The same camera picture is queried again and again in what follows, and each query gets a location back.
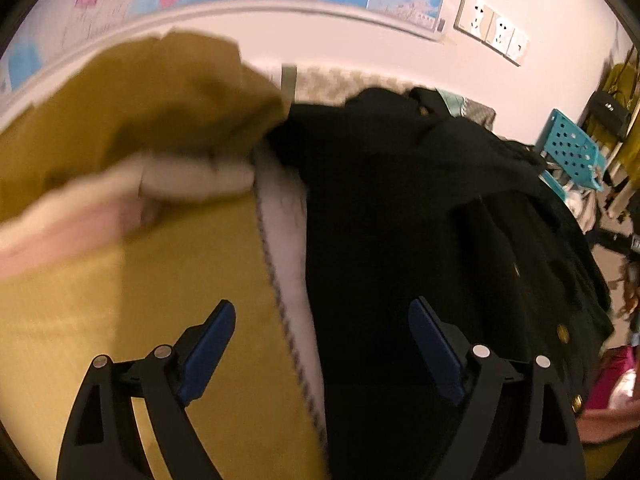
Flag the mustard garment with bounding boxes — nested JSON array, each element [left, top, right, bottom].
[[0, 32, 293, 221]]

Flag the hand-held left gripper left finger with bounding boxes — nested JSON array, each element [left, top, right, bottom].
[[56, 300, 237, 480]]

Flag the black handbag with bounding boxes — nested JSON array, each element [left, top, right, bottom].
[[582, 90, 632, 143]]

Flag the black coat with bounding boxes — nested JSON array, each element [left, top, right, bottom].
[[265, 86, 616, 480]]

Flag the olive hanging clothes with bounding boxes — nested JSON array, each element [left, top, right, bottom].
[[597, 45, 640, 186]]

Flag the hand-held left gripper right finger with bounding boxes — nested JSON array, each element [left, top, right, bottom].
[[407, 296, 587, 480]]

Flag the pink folded garment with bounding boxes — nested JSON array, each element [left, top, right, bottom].
[[0, 200, 161, 281]]

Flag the white folded garment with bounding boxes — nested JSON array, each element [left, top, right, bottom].
[[0, 152, 256, 261]]

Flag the blue plastic storage rack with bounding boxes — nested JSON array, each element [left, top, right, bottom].
[[537, 108, 608, 221]]

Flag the magenta cloth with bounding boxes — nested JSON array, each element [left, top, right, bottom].
[[582, 345, 640, 411]]

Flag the white wall socket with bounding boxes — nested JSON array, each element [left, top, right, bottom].
[[487, 10, 516, 53], [455, 0, 493, 41]]

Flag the white wall switch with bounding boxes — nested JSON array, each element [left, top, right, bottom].
[[506, 30, 529, 67]]

